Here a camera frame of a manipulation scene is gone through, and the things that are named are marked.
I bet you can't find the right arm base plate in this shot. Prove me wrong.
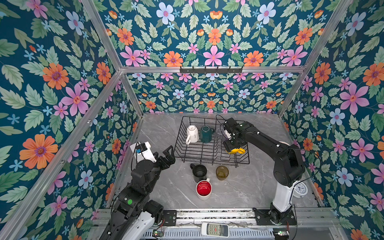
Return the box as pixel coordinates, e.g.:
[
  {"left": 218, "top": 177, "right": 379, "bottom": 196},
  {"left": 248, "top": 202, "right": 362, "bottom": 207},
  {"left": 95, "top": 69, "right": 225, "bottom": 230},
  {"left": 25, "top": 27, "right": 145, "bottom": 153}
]
[{"left": 252, "top": 207, "right": 297, "bottom": 226}]

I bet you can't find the clear glass cup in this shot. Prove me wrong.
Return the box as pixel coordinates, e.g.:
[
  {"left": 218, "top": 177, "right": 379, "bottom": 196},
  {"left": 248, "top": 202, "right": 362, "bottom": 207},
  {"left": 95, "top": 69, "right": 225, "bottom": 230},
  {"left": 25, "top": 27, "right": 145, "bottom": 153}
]
[{"left": 215, "top": 127, "right": 227, "bottom": 142}]

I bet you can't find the red inside white mug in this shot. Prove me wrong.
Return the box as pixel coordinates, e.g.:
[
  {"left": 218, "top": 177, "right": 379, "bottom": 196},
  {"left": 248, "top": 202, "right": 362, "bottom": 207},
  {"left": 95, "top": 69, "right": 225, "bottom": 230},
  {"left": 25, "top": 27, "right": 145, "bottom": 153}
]
[{"left": 196, "top": 178, "right": 213, "bottom": 201}]

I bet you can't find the black wire dish rack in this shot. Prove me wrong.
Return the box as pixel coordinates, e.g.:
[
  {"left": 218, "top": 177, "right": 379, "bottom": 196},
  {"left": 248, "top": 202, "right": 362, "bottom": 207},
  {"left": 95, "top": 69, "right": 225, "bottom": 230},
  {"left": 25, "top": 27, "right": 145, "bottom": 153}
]
[{"left": 174, "top": 115, "right": 250, "bottom": 167}]

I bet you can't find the white rectangular box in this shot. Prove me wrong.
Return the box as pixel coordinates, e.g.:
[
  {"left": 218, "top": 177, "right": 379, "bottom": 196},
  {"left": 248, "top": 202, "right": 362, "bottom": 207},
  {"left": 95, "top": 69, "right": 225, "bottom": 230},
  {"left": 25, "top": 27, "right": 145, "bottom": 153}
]
[{"left": 130, "top": 142, "right": 140, "bottom": 156}]

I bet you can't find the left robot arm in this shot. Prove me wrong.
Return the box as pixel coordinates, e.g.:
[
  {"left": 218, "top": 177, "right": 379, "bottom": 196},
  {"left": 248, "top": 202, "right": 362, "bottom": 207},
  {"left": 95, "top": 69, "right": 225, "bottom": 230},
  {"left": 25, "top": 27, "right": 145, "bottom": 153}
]
[{"left": 100, "top": 146, "right": 176, "bottom": 240}]

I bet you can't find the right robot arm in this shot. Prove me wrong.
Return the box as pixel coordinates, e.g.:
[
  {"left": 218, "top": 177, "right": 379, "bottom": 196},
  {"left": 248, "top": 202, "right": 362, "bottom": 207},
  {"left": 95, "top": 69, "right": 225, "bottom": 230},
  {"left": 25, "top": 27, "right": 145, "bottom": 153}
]
[{"left": 223, "top": 118, "right": 305, "bottom": 225}]

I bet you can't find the black mug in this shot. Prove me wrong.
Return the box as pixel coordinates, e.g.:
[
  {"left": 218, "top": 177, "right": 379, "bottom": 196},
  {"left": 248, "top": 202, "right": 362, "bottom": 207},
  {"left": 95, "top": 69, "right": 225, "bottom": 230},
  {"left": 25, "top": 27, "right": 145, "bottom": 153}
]
[{"left": 190, "top": 164, "right": 208, "bottom": 183}]

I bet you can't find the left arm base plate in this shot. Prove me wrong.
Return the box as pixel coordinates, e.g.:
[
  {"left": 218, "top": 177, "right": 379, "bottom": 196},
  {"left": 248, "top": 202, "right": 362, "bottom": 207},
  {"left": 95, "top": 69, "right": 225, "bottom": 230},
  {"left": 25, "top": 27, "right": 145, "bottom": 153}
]
[{"left": 163, "top": 210, "right": 178, "bottom": 227}]

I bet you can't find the white remote control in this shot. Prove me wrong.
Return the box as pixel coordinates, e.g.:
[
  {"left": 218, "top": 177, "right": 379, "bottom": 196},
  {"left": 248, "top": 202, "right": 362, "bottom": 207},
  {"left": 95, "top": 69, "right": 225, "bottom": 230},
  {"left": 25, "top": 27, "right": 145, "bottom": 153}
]
[{"left": 202, "top": 222, "right": 230, "bottom": 238}]

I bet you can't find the aluminium frame post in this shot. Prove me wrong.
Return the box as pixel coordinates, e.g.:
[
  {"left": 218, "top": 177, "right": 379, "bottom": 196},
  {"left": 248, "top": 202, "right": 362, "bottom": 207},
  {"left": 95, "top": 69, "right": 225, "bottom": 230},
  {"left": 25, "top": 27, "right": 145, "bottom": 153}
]
[{"left": 82, "top": 0, "right": 144, "bottom": 119}]

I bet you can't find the white round alarm clock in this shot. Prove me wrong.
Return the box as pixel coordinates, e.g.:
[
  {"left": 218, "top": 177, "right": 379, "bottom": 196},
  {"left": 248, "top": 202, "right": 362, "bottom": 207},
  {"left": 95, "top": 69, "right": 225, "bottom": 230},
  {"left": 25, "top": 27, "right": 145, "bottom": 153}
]
[{"left": 293, "top": 181, "right": 309, "bottom": 199}]

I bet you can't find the yellow mug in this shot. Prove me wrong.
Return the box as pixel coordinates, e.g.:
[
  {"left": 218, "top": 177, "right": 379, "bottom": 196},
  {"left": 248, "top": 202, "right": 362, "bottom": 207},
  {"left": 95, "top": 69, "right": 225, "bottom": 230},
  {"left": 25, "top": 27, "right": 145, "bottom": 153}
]
[{"left": 228, "top": 148, "right": 246, "bottom": 155}]

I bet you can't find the amber glass cup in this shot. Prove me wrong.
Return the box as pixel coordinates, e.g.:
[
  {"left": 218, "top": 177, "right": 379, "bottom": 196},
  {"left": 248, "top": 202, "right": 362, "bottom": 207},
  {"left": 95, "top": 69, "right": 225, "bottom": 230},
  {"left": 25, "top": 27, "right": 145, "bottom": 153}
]
[{"left": 216, "top": 166, "right": 230, "bottom": 181}]

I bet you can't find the black hook rail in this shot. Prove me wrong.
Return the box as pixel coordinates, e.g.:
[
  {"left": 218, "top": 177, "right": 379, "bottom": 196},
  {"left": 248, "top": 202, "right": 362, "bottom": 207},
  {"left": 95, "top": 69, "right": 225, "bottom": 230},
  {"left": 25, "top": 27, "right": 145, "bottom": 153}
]
[{"left": 179, "top": 67, "right": 243, "bottom": 75}]

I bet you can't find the green mug cream inside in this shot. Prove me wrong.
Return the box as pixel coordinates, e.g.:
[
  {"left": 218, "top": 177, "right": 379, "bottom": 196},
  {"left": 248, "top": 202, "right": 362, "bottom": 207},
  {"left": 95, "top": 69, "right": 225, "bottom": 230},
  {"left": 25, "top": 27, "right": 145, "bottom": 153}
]
[{"left": 200, "top": 125, "right": 215, "bottom": 143}]

